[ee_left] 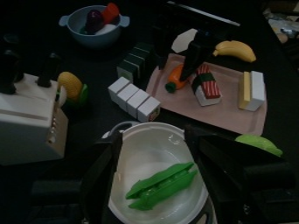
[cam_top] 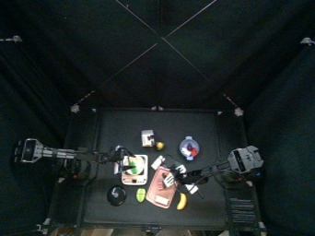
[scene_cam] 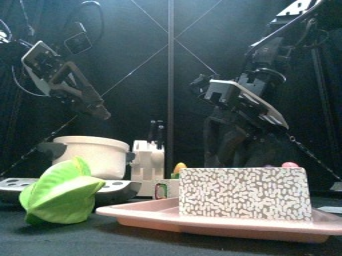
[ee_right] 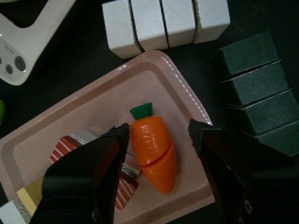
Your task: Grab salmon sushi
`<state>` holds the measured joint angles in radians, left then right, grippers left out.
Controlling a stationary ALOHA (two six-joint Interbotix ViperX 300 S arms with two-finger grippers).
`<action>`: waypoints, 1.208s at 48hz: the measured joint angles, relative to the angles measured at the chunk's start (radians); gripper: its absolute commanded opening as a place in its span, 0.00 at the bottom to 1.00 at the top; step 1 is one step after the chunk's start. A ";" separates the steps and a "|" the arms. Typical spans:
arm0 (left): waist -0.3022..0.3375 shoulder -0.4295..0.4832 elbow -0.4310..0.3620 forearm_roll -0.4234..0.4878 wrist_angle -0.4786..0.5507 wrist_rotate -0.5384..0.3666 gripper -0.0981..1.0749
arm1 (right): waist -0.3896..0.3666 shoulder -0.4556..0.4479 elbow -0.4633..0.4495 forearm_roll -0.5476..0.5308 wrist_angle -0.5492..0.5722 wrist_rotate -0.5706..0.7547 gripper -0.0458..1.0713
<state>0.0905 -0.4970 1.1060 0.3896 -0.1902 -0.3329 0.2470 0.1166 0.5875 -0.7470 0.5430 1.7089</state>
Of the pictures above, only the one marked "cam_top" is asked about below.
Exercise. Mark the white card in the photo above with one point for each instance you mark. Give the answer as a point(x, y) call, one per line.
point(190, 188)
point(157, 162)

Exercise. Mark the grey frame corner bracket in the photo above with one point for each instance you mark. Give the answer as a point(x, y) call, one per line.
point(14, 39)
point(238, 112)
point(307, 41)

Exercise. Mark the yellow toy banana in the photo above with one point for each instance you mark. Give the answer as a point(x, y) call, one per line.
point(181, 202)

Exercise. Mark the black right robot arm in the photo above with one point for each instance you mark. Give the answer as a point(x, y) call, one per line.
point(238, 160)

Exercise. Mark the pink cutting board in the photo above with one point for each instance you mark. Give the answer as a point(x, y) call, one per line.
point(160, 191)

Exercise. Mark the small white toy box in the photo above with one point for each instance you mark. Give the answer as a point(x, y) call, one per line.
point(146, 138)

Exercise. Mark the white rice sushi block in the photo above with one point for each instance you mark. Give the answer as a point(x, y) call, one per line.
point(161, 200)

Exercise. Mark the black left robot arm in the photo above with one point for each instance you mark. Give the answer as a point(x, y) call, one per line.
point(57, 152)

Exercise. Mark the white toy kitchen scale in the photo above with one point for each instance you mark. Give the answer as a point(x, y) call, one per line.
point(133, 176)

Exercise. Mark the yellow orange toy fruit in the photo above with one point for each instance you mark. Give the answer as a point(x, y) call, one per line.
point(160, 145)

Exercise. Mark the black round lid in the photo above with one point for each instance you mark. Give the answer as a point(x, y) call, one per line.
point(116, 195)

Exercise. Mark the red toy food piece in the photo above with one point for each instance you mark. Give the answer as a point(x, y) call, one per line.
point(190, 151)

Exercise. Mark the green white round plate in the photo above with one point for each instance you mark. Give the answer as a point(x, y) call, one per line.
point(136, 164)

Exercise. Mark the grey bowl with red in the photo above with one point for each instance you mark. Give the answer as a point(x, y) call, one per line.
point(188, 148)

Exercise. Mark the green toy lime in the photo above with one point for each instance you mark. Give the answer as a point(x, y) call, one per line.
point(140, 195)

